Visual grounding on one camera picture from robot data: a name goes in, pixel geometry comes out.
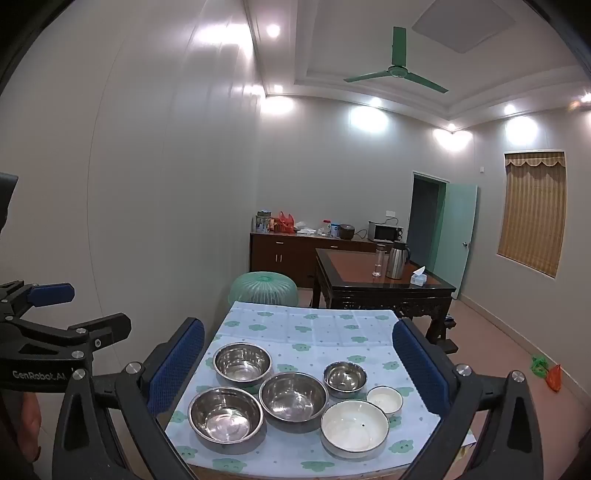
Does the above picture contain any green door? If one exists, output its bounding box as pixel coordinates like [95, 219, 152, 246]
[434, 183, 479, 301]

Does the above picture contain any dark wooden table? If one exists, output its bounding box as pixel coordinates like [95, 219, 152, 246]
[310, 248, 458, 344]

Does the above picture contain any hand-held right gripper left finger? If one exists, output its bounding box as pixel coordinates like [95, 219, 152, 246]
[52, 316, 206, 480]

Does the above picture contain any small steel bowl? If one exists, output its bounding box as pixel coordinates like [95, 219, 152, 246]
[322, 361, 369, 399]

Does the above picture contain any white microwave oven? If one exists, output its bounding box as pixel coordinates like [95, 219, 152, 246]
[368, 220, 406, 244]

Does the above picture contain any small white bowl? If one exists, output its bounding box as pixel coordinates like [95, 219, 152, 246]
[366, 386, 404, 416]

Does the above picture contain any green cloud print tablecloth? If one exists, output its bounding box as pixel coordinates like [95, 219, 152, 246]
[165, 301, 476, 474]

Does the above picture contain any person's dark clothing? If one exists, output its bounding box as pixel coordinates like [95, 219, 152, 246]
[0, 392, 55, 480]

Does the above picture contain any green plastic stool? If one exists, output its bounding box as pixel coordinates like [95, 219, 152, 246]
[228, 271, 299, 308]

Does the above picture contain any green ceiling fan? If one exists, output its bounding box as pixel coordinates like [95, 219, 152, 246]
[343, 26, 450, 94]

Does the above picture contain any large steel bowl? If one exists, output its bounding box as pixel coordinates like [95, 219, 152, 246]
[259, 372, 329, 423]
[187, 387, 265, 444]

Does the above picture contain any brown wooden sideboard cabinet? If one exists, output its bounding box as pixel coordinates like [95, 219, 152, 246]
[250, 231, 384, 289]

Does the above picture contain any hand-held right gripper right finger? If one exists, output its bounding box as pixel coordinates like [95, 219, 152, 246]
[392, 318, 546, 480]

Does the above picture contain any medium steel bowl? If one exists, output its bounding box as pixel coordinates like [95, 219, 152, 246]
[213, 342, 273, 387]

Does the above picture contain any large white bowl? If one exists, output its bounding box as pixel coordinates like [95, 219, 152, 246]
[320, 400, 391, 459]

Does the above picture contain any yellow window blind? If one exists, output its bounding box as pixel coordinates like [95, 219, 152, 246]
[497, 151, 567, 278]

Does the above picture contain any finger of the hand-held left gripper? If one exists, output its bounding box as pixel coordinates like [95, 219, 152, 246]
[0, 281, 75, 319]
[0, 313, 133, 370]

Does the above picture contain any person's left hand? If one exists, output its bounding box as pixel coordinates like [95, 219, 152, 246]
[18, 394, 43, 448]

